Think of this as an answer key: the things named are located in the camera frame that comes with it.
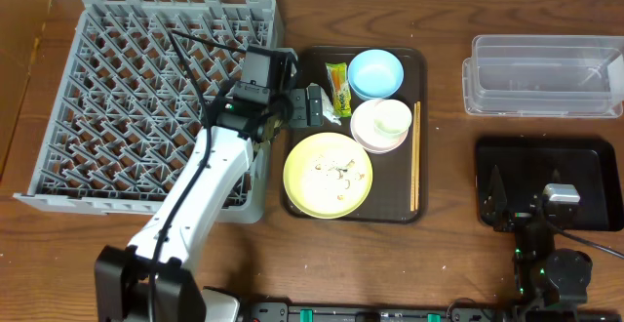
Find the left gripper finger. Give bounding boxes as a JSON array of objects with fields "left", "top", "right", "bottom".
[
  {"left": 290, "top": 84, "right": 324, "bottom": 108},
  {"left": 290, "top": 101, "right": 323, "bottom": 129}
]

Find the green orange snack wrapper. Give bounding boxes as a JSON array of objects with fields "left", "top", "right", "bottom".
[{"left": 326, "top": 62, "right": 352, "bottom": 118}]

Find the pale green cup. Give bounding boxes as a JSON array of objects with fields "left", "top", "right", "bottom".
[{"left": 373, "top": 100, "right": 412, "bottom": 137}]

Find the white tissue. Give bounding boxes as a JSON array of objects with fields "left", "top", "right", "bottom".
[{"left": 307, "top": 83, "right": 341, "bottom": 126}]

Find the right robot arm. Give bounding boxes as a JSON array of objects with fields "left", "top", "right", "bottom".
[{"left": 484, "top": 167, "right": 593, "bottom": 321}]

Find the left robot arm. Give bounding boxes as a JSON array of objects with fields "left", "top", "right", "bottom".
[{"left": 95, "top": 81, "right": 326, "bottom": 321}]

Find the grey plastic dishwasher rack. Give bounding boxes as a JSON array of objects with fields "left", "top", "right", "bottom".
[{"left": 20, "top": 0, "right": 284, "bottom": 216}]

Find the black plastic tray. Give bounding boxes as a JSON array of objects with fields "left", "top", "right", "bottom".
[{"left": 475, "top": 136, "right": 623, "bottom": 231}]

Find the pink bowl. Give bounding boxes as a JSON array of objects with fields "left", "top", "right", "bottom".
[{"left": 350, "top": 100, "right": 410, "bottom": 154}]

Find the yellow plate with scraps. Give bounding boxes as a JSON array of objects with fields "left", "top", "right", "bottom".
[{"left": 283, "top": 132, "right": 373, "bottom": 220}]

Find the dark brown serving tray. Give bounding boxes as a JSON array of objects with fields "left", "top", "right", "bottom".
[{"left": 299, "top": 46, "right": 427, "bottom": 224}]

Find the light blue bowl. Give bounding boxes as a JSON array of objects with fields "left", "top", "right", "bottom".
[{"left": 347, "top": 49, "right": 405, "bottom": 100}]

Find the wooden chopstick inner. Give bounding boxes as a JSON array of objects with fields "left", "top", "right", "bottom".
[{"left": 410, "top": 104, "right": 420, "bottom": 212}]

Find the wooden chopstick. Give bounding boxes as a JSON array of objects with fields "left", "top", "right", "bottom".
[
  {"left": 410, "top": 104, "right": 420, "bottom": 212},
  {"left": 412, "top": 101, "right": 421, "bottom": 212}
]

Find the wooden chopstick outer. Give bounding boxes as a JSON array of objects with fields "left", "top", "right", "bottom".
[{"left": 412, "top": 101, "right": 421, "bottom": 212}]

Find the clear plastic container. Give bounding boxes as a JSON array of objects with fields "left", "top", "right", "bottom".
[{"left": 462, "top": 35, "right": 623, "bottom": 119}]

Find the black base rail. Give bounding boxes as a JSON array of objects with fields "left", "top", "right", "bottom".
[{"left": 233, "top": 300, "right": 624, "bottom": 322}]

